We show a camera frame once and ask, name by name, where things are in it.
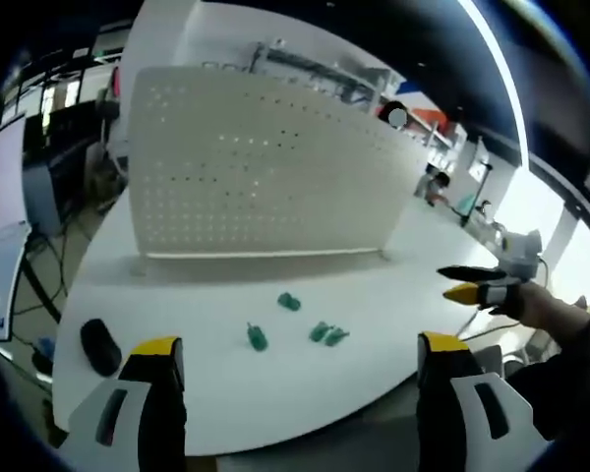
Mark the black computer mouse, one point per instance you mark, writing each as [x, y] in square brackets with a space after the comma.
[100, 346]

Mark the white perforated mounting plate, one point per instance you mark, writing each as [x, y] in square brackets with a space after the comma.
[255, 172]

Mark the metal storage shelf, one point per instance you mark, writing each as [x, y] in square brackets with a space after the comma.
[324, 74]

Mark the grey cabinet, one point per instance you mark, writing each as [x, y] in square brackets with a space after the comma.
[41, 196]

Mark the person's dark clothing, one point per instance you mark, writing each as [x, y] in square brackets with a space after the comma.
[565, 383]

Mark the grey chair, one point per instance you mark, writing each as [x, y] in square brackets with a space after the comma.
[499, 361]

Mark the black desk stand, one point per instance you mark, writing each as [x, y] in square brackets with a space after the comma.
[476, 196]

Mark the white ceiling light strip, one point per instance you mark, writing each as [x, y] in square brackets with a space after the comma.
[501, 78]

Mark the green hook assembly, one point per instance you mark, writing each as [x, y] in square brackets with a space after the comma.
[336, 336]
[289, 301]
[256, 337]
[318, 332]

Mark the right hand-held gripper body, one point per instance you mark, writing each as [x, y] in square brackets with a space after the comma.
[520, 251]

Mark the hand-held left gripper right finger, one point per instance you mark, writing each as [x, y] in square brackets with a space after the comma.
[467, 408]

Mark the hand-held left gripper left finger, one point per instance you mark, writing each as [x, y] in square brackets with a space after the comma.
[128, 408]

